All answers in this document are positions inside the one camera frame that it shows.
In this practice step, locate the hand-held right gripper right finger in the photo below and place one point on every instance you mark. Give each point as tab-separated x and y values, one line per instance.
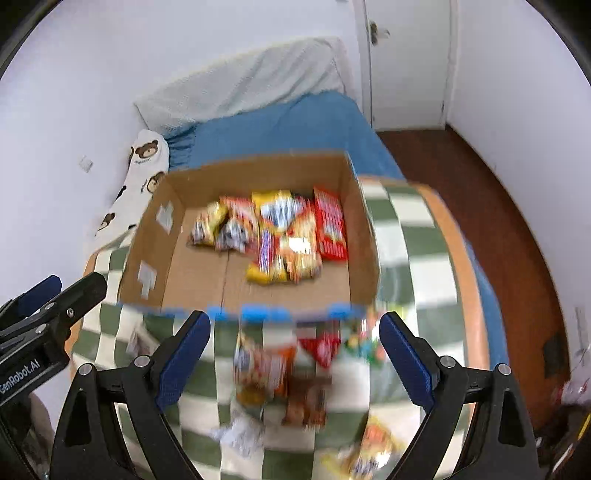
406	355

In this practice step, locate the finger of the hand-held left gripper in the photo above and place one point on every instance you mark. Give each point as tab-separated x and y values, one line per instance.
41	290
74	300

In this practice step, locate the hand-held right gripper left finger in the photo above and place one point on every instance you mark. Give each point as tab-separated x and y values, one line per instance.
184	355

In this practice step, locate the colourful candy bag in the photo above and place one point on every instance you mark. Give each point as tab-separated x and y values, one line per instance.
364	341

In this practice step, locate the white brown cake pouch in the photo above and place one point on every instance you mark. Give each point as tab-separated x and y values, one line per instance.
138	340

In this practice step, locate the cardboard box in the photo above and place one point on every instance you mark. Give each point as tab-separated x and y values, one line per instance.
198	281

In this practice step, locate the small red wafer pouch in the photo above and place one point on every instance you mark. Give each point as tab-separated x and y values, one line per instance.
321	348

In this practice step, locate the white silver snack pouch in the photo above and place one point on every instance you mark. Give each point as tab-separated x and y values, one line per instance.
238	431

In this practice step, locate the yellow chips bag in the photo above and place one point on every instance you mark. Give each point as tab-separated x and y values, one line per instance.
364	450

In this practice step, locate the brown orange snack pouch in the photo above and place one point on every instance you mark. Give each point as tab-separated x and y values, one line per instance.
304	401

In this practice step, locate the pile of snack packets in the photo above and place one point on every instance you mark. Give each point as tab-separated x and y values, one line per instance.
277	244

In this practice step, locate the green white checkered tablecloth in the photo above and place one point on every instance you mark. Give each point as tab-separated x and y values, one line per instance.
411	258

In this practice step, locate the white bear print pillow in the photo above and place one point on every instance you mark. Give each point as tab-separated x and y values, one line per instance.
138	184

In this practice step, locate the red white small item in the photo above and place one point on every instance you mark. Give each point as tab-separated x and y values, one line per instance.
575	392

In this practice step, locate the black yellow box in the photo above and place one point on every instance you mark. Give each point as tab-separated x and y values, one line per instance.
568	434

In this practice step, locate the bed with blue sheet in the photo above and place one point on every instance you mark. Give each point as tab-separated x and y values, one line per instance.
286	129

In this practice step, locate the grey textured pillow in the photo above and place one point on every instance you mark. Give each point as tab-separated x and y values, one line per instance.
240	78

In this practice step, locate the white door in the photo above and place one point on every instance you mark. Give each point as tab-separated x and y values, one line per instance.
415	69

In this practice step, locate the white wall socket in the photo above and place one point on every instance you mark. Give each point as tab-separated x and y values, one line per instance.
86	164

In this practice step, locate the white wall outlet strip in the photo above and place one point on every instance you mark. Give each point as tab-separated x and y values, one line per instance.
580	323

